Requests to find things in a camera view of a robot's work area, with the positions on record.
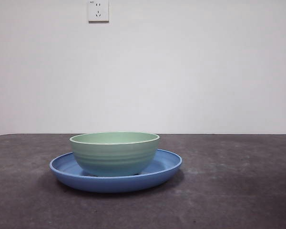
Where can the green ribbed bowl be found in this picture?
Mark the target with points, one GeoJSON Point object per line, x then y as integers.
{"type": "Point", "coordinates": [114, 157]}

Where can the blue round plate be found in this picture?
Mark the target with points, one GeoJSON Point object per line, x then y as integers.
{"type": "Point", "coordinates": [114, 184]}

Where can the white wall socket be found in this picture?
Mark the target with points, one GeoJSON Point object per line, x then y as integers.
{"type": "Point", "coordinates": [98, 10]}

